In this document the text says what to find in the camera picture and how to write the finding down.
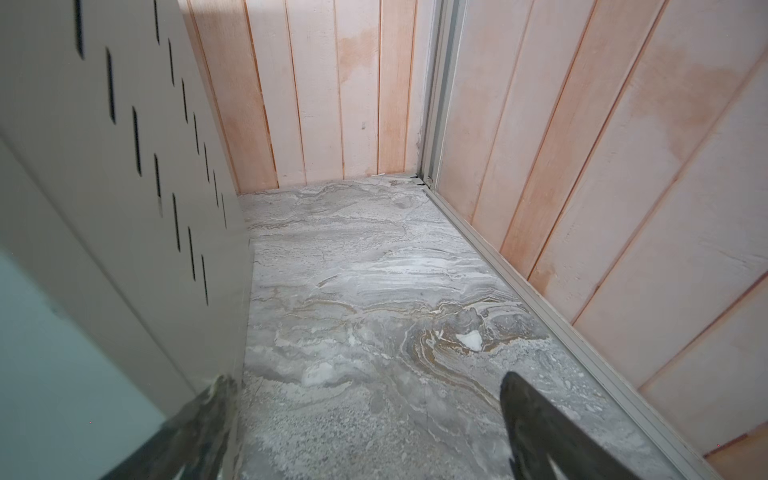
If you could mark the grey metal cabinet box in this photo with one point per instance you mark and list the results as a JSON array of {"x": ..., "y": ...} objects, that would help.
[{"x": 125, "y": 267}]

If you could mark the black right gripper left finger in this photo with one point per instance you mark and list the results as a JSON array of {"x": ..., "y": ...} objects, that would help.
[{"x": 190, "y": 445}]

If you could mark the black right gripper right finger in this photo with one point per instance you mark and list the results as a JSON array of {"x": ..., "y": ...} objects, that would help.
[{"x": 544, "y": 440}]

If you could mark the aluminium frame rail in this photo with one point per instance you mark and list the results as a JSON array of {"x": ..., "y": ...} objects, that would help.
[{"x": 446, "y": 32}]

